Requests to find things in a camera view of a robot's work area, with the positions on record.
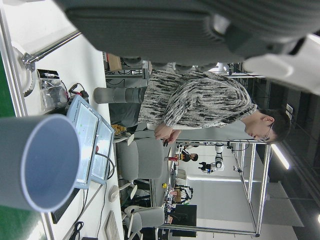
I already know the white computer mouse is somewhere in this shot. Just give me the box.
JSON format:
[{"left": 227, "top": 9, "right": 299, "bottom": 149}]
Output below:
[{"left": 108, "top": 184, "right": 120, "bottom": 202}]

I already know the ceiling light strip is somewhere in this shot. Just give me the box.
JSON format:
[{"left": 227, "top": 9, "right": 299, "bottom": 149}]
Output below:
[{"left": 270, "top": 143, "right": 291, "bottom": 170}]

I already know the chrome rod stand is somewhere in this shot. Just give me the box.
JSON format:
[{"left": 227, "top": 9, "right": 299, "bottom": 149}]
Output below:
[{"left": 21, "top": 29, "right": 83, "bottom": 71}]

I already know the beige computer keyboard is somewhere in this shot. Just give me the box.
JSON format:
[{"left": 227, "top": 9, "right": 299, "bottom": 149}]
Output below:
[{"left": 103, "top": 210, "right": 121, "bottom": 240}]

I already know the person in black top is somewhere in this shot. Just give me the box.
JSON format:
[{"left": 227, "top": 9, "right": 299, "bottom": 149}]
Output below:
[{"left": 181, "top": 148, "right": 200, "bottom": 163}]

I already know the blue-grey teach pendant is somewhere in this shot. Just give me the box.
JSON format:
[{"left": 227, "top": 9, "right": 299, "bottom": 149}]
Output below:
[
  {"left": 66, "top": 94, "right": 101, "bottom": 190},
  {"left": 89, "top": 117, "right": 116, "bottom": 186}
]

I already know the grey cylindrical bottle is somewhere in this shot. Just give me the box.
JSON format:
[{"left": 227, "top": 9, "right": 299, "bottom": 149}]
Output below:
[{"left": 93, "top": 86, "right": 148, "bottom": 105}]

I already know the aluminium profile frame cage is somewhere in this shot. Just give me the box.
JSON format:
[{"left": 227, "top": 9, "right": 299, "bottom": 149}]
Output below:
[{"left": 159, "top": 139, "right": 273, "bottom": 238}]

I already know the black background monitor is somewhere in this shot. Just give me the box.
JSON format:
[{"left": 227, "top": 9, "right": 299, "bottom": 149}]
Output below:
[{"left": 171, "top": 204, "right": 198, "bottom": 238}]

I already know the grey office chair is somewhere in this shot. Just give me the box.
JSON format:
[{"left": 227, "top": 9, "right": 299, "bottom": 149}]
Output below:
[
  {"left": 123, "top": 205, "right": 166, "bottom": 239},
  {"left": 115, "top": 136, "right": 165, "bottom": 200}
]

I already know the brown cardboard box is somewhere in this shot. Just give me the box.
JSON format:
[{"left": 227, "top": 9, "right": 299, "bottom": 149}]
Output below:
[{"left": 108, "top": 53, "right": 123, "bottom": 73}]

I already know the red and black cable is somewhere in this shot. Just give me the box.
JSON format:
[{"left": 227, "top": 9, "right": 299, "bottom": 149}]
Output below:
[{"left": 61, "top": 81, "right": 90, "bottom": 101}]

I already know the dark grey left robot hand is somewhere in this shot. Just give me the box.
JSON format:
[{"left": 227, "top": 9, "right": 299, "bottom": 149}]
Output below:
[{"left": 56, "top": 0, "right": 320, "bottom": 96}]

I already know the person in patterned sweater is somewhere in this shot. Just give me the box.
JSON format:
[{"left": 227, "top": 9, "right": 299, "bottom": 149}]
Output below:
[{"left": 108, "top": 69, "right": 292, "bottom": 147}]

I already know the pale blue plastic cup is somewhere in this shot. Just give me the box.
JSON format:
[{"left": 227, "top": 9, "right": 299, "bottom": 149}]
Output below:
[{"left": 0, "top": 113, "right": 81, "bottom": 213}]

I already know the black teach pendant cable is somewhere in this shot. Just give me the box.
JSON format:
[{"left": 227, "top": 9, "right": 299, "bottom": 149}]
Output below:
[{"left": 94, "top": 151, "right": 116, "bottom": 180}]

